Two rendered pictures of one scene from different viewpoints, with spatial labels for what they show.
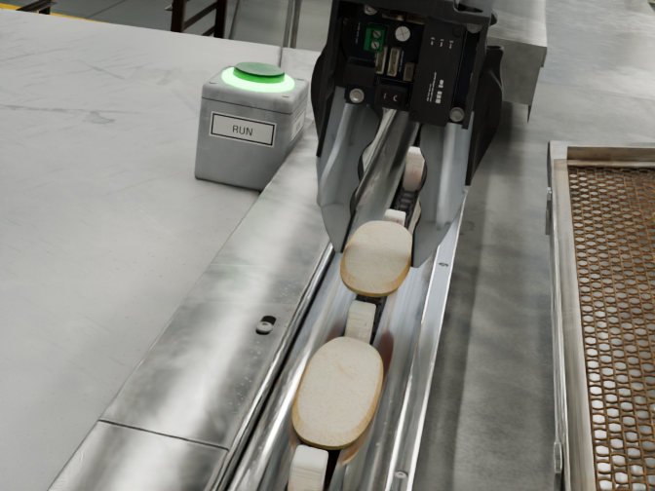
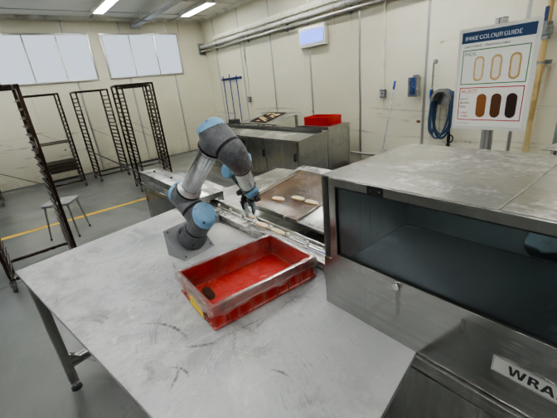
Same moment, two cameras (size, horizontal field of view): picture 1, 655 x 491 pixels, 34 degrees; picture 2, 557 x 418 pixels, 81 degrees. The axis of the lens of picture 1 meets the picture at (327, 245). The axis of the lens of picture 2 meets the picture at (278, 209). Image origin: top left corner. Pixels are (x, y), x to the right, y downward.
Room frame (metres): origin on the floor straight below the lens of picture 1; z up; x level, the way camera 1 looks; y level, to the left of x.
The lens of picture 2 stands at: (-0.84, 1.09, 1.59)
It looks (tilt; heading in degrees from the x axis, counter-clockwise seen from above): 21 degrees down; 316
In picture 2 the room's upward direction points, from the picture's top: 6 degrees counter-clockwise
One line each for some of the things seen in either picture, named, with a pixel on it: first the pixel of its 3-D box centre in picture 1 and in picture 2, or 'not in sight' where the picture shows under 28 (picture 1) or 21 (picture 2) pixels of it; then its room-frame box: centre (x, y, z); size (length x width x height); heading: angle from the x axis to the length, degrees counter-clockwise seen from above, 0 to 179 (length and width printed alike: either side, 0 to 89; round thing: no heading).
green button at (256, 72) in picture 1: (258, 78); not in sight; (0.80, 0.07, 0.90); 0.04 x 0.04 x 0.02
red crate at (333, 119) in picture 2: not in sight; (322, 119); (2.47, -3.33, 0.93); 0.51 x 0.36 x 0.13; 177
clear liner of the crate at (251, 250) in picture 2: not in sight; (247, 274); (0.10, 0.39, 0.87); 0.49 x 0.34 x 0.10; 80
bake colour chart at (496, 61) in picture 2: not in sight; (491, 79); (-0.43, -0.74, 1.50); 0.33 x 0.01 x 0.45; 169
